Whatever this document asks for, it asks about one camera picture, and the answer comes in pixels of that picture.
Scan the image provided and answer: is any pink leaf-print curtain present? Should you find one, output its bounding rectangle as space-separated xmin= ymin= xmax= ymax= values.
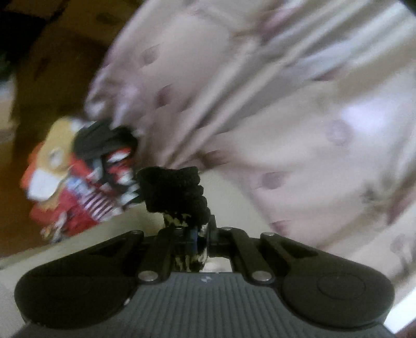
xmin=83 ymin=0 xmax=416 ymax=293

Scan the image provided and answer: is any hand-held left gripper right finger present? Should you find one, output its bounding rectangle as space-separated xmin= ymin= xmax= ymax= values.
xmin=198 ymin=216 xmax=323 ymax=284

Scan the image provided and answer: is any black white striped knit garment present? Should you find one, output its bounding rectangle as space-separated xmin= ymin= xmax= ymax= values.
xmin=136 ymin=166 xmax=212 ymax=272

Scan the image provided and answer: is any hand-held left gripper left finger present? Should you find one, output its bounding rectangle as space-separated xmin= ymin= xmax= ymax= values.
xmin=87 ymin=225 xmax=196 ymax=284

